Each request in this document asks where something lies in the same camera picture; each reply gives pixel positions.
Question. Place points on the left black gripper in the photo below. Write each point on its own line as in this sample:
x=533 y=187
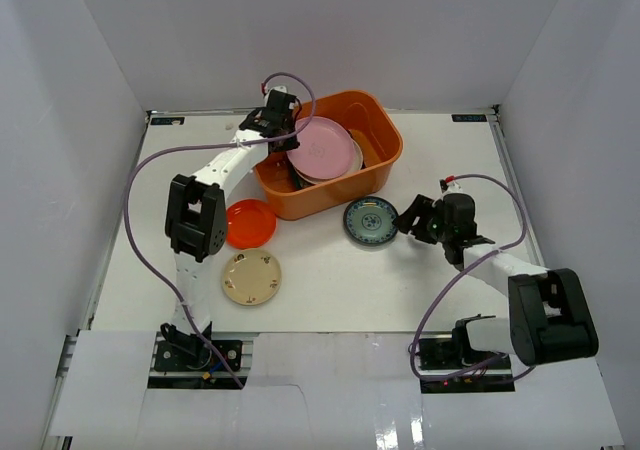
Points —
x=282 y=143

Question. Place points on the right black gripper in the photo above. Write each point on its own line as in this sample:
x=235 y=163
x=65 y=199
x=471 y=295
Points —
x=405 y=221

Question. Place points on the pink round plate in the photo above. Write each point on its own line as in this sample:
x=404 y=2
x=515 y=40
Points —
x=326 y=150

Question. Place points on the blue floral patterned plate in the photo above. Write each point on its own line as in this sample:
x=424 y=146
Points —
x=369 y=221

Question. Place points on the black floral square plate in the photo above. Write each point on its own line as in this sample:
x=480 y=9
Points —
x=298 y=182

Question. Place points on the cream white round plate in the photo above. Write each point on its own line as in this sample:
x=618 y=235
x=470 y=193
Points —
x=356 y=165

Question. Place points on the small orange round plate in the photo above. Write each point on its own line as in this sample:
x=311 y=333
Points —
x=251 y=224

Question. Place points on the beige floral round plate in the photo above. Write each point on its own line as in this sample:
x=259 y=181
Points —
x=251 y=277

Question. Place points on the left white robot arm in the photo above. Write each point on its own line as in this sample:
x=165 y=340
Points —
x=196 y=222

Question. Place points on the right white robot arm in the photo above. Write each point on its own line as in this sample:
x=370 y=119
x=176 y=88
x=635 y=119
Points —
x=548 y=317

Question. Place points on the orange plastic bin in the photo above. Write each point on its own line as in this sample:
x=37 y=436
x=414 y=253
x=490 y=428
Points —
x=364 y=117

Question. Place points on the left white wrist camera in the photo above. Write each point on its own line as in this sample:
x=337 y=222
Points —
x=267 y=89

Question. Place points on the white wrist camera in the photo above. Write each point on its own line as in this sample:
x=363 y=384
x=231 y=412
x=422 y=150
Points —
x=267 y=89
x=449 y=185

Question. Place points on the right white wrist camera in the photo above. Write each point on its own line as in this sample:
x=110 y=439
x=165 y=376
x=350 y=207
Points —
x=449 y=185

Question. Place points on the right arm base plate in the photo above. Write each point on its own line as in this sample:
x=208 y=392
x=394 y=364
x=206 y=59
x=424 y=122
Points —
x=436 y=357

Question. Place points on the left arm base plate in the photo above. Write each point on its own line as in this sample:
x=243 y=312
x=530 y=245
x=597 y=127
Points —
x=210 y=360

